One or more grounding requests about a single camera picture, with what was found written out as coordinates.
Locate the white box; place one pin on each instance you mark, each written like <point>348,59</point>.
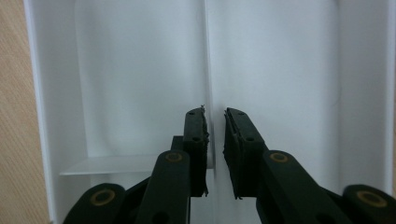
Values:
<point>130,77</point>

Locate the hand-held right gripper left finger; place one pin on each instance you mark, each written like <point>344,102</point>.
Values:
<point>196,155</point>

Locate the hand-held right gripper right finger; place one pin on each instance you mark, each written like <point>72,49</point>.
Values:
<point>243,155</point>

